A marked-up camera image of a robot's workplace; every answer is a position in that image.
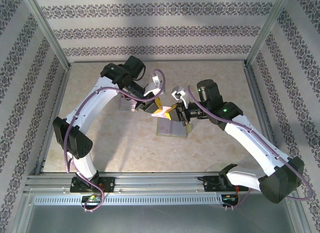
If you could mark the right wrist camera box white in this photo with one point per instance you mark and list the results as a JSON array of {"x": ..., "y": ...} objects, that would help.
[{"x": 178, "y": 91}]

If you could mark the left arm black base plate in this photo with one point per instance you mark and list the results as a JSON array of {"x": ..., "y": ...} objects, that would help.
[{"x": 110, "y": 184}]

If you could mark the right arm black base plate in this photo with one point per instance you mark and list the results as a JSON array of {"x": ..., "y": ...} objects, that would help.
[{"x": 210, "y": 185}]

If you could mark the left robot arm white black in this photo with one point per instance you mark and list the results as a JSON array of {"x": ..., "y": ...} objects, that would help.
[{"x": 92, "y": 103}]

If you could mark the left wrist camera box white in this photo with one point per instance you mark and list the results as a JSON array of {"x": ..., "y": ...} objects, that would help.
[{"x": 156, "y": 80}]

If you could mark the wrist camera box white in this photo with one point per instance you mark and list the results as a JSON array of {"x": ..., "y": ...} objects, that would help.
[
  {"x": 178, "y": 91},
  {"x": 156, "y": 80}
]

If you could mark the aluminium side rail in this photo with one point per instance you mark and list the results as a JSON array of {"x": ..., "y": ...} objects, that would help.
[
  {"x": 62, "y": 85},
  {"x": 253, "y": 85}
]

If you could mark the aluminium mounting rail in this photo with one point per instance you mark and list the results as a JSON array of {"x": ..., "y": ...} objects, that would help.
[{"x": 160, "y": 181}]

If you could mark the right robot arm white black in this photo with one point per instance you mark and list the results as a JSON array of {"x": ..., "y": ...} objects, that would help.
[{"x": 255, "y": 148}]

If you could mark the grey sheet metal shelf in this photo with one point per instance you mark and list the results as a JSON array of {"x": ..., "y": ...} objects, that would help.
[{"x": 160, "y": 218}]

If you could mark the aluminium corner post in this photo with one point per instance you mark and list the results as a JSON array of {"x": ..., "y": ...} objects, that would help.
[
  {"x": 266, "y": 30},
  {"x": 47, "y": 30}
]

